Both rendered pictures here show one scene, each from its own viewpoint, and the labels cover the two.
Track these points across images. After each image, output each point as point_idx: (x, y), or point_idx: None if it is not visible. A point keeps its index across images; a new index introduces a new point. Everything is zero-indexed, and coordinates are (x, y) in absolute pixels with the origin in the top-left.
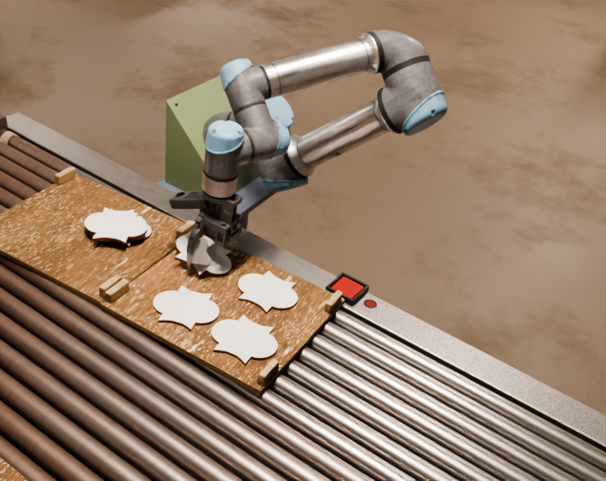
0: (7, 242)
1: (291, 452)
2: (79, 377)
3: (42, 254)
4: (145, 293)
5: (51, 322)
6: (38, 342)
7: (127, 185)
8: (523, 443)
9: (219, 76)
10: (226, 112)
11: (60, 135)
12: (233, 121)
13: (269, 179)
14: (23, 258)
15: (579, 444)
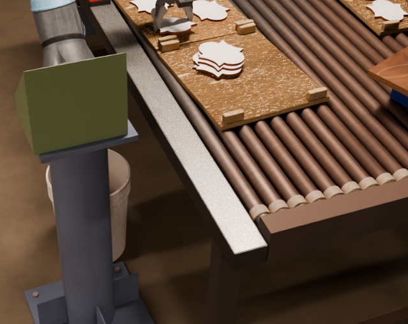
0: (301, 79)
1: None
2: (284, 9)
3: (279, 65)
4: (226, 25)
5: (288, 36)
6: (299, 28)
7: (177, 112)
8: None
9: (34, 69)
10: (67, 50)
11: (204, 194)
12: (81, 29)
13: (83, 26)
14: (293, 66)
15: None
